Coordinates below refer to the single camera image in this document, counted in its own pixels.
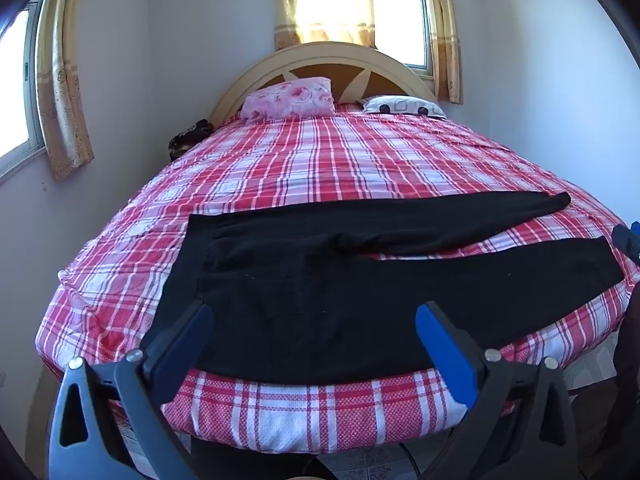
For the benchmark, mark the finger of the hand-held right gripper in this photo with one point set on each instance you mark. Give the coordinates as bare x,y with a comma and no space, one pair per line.
627,240

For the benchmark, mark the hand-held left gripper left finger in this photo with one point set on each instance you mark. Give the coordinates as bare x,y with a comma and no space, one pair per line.
190,340

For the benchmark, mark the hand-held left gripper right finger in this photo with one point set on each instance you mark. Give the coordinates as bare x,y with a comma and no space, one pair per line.
442,345

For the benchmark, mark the black pants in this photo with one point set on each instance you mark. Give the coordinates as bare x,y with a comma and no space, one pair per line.
325,300

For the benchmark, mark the dark cloth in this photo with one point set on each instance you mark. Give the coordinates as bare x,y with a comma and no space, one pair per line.
187,140

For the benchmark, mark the bed with red plaid sheet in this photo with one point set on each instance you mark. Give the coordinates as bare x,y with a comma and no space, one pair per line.
350,160

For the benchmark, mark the white pillow with black print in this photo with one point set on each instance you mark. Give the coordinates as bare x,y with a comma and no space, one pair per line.
400,106

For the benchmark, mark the pink floral pillow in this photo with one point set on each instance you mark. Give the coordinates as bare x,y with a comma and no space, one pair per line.
287,97

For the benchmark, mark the beige patterned curtain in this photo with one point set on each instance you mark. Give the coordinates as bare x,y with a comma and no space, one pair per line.
445,35
62,85

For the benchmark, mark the sliding glass window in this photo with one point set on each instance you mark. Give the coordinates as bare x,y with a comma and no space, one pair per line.
17,90

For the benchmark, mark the cream wooden headboard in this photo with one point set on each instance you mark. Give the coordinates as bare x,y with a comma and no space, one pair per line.
310,57

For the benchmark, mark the window behind headboard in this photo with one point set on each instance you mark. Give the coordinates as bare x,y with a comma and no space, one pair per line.
400,20

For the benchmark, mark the yellow sunlit curtain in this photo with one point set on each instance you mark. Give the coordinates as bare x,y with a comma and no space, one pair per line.
325,0

